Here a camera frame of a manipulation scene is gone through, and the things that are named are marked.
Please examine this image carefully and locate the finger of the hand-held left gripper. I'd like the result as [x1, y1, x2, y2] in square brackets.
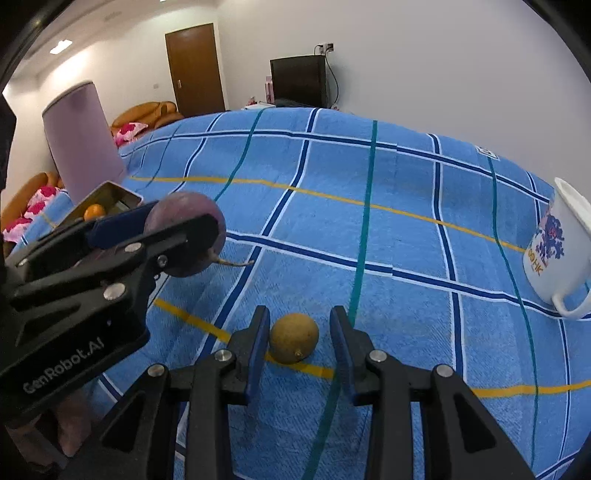
[7, 200, 162, 269]
[9, 215, 220, 310]

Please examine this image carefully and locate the brown leather armchair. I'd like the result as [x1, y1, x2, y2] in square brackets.
[111, 102, 183, 134]

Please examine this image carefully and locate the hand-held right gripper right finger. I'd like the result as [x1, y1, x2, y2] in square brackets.
[329, 305, 536, 480]

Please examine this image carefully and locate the brown wooden door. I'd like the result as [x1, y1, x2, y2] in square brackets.
[165, 23, 226, 118]

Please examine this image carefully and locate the brown leather sofa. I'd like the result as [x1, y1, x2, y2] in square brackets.
[0, 172, 65, 232]

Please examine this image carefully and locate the person's left hand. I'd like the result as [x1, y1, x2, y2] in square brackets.
[7, 388, 95, 462]

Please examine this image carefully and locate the black power cable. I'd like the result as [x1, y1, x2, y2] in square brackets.
[325, 51, 342, 109]

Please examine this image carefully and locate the pink tin box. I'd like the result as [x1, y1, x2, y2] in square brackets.
[60, 181, 144, 232]

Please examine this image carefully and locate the purple cylindrical canister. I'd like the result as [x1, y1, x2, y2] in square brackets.
[42, 81, 127, 204]

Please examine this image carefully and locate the blue plaid blanket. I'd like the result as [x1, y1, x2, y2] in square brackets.
[18, 107, 591, 480]

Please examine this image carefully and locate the white mug with blue print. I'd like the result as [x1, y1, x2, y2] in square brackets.
[523, 178, 591, 320]

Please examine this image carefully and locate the black television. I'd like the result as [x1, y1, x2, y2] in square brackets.
[270, 55, 328, 108]

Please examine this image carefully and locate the round purple fruit with stem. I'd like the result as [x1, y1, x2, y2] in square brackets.
[144, 191, 254, 278]

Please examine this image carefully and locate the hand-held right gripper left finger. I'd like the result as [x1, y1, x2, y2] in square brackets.
[58, 305, 271, 480]

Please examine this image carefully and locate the small yellow-brown fruit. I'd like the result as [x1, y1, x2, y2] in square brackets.
[269, 313, 320, 364]

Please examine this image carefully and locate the pink floral cushion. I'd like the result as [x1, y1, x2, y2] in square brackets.
[2, 185, 63, 243]
[115, 121, 151, 147]

